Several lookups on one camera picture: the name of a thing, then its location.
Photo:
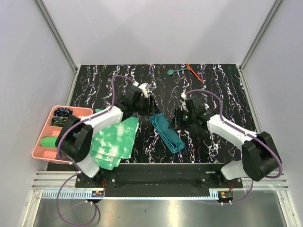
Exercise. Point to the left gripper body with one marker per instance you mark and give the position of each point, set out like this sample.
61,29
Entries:
142,107

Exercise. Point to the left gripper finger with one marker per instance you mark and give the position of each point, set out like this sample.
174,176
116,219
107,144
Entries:
149,105
154,108

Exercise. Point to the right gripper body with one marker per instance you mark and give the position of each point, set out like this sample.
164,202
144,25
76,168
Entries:
184,119

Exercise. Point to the teal satin napkin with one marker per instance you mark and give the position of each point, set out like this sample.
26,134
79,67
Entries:
169,136

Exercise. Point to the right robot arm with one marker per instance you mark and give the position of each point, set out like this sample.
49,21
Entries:
259,154

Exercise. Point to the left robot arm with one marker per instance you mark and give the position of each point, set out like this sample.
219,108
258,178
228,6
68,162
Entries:
76,135

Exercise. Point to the teal plastic spoon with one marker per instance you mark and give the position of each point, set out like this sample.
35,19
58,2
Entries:
170,72

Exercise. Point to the black marble pattern mat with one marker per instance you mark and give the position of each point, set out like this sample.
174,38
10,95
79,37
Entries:
222,90

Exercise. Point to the green tie-dye cloth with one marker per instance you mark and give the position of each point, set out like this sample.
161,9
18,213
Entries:
114,143

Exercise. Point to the orange plastic fork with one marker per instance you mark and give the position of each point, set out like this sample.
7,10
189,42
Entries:
193,72

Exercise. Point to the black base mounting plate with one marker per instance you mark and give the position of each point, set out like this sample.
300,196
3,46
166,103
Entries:
158,180

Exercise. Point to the blue patterned rolled cloth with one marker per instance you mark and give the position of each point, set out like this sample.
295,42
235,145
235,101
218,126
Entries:
62,112

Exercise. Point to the green rolled cloth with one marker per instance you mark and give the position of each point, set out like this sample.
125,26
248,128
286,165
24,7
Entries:
48,142

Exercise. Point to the pink compartment tray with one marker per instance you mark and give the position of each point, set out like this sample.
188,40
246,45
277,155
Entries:
50,154

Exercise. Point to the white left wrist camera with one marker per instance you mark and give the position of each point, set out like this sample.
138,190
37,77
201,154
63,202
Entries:
144,87

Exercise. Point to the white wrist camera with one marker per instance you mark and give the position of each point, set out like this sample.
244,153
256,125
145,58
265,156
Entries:
144,87
183,100

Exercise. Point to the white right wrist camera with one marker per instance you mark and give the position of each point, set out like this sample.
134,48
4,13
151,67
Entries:
183,100

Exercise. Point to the aluminium front rail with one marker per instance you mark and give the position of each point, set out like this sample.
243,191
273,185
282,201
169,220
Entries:
62,185

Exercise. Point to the left aluminium frame post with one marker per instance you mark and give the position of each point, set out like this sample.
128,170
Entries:
55,33

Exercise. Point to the aluminium frame post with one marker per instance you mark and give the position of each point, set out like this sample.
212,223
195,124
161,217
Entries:
270,16
55,33

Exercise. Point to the right aluminium frame post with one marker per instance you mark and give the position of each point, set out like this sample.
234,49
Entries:
270,16

